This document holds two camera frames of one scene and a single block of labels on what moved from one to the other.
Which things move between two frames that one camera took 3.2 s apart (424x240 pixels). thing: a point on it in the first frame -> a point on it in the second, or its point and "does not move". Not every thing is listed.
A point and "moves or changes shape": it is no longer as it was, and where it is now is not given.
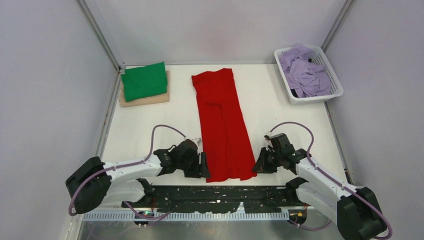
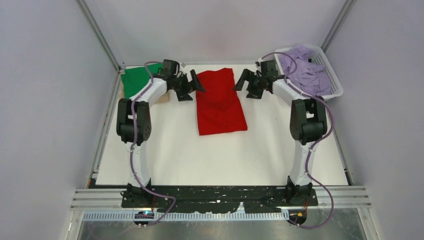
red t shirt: [228, 151] moves or changes shape
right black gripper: [261, 166] -> [248, 76]
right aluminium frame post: [338, 24] does not move
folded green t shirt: [144, 82] does not move
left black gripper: [196, 172] -> [184, 96]
